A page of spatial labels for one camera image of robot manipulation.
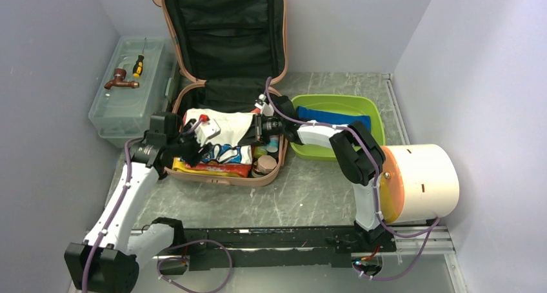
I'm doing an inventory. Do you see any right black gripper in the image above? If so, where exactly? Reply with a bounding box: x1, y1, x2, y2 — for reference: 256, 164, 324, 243
237, 114, 285, 148

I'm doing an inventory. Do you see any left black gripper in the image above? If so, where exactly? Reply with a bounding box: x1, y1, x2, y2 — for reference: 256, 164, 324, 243
167, 119, 214, 167

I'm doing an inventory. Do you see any white shirt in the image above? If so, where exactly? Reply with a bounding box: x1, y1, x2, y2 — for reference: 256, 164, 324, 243
183, 108, 254, 165

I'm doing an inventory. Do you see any blue towel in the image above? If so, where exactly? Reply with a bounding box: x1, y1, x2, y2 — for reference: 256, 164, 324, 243
296, 106, 372, 131

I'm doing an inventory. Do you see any pink hard-shell suitcase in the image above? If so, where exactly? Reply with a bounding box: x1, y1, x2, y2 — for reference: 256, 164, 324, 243
157, 0, 288, 187

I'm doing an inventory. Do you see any green plastic tray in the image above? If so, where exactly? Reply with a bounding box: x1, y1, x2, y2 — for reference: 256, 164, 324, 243
291, 94, 386, 161

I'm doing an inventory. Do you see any cream appliance with orange rim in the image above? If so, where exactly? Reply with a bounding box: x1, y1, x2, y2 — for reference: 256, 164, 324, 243
379, 144, 460, 224

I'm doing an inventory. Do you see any red printed package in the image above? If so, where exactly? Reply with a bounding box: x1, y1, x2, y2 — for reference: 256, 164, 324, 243
177, 162, 252, 178

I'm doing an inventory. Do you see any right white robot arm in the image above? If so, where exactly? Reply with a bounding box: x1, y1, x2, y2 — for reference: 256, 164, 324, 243
257, 94, 386, 251

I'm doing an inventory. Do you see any yellow folded cloth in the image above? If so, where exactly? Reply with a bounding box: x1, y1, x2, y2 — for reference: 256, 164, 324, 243
172, 158, 241, 177

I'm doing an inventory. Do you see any pink blue spray bottle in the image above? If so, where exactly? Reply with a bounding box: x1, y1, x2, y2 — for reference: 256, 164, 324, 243
266, 136, 279, 153

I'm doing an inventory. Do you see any green yellow bottle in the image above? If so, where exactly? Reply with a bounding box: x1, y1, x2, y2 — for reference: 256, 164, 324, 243
253, 146, 268, 159

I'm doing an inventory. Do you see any pink hexagonal lid jar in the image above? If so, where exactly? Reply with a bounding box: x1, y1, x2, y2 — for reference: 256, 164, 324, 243
252, 155, 277, 176

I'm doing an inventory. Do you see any translucent plastic toolbox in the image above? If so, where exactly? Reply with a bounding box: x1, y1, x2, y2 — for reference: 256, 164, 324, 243
88, 36, 177, 148

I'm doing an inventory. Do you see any yellow black screwdriver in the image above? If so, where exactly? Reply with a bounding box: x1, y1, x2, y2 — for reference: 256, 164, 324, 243
132, 38, 147, 78

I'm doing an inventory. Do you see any brown brass faucet valve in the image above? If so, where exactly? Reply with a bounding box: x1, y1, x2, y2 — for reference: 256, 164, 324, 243
104, 68, 139, 90

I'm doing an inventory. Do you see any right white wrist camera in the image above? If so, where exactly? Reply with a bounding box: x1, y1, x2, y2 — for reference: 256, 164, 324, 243
253, 94, 275, 117

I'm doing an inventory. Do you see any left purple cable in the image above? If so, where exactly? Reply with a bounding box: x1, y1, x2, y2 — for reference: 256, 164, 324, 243
81, 118, 234, 293

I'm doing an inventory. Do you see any purple cable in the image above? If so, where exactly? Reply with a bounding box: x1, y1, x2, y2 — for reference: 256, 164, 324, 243
81, 118, 234, 293
264, 76, 441, 283

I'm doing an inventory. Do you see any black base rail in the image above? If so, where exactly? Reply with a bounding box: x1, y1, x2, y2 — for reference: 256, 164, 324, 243
159, 225, 397, 271

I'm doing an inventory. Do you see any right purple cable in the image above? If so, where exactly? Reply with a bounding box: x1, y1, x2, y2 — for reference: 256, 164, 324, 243
264, 76, 441, 283

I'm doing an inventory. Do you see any aluminium frame profile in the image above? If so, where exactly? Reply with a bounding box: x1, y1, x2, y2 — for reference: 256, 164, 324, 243
128, 225, 469, 293

